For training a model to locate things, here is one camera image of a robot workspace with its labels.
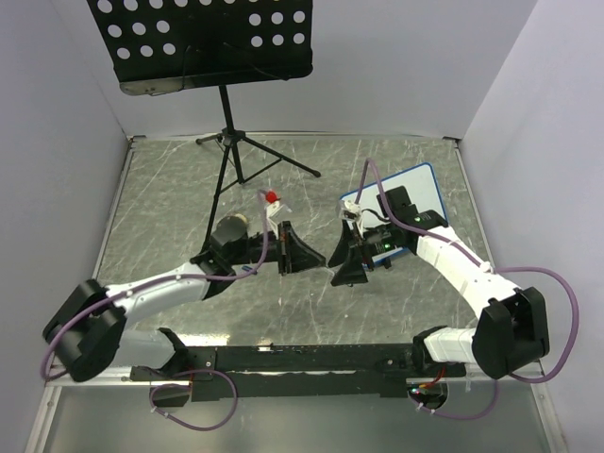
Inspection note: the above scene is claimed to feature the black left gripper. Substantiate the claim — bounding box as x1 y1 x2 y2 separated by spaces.
228 221 326 276

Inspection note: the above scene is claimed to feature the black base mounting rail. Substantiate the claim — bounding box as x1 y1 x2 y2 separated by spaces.
130 328 466 402

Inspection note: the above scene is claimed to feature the wooden microphone toy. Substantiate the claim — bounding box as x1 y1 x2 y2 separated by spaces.
228 213 248 226

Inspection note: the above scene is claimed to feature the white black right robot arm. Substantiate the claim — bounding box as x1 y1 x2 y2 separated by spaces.
328 187 550 379

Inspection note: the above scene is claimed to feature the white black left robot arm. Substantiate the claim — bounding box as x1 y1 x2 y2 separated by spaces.
42 214 326 382

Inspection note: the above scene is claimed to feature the blue framed whiteboard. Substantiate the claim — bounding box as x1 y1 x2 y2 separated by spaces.
339 162 447 270

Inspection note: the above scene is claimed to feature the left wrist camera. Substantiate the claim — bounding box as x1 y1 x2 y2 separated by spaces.
260 190 293 233

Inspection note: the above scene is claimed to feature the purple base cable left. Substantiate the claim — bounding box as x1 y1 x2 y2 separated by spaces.
149 370 238 431

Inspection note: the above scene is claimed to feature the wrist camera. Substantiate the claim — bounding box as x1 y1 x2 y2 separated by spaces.
337 199 362 222
260 190 293 233

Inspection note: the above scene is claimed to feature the black music stand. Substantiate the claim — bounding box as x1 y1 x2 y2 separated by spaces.
86 0 322 251

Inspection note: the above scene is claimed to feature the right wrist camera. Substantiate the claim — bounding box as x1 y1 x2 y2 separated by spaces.
337 199 362 222

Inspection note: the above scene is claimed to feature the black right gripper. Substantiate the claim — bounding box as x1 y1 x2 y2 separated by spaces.
328 218 397 287

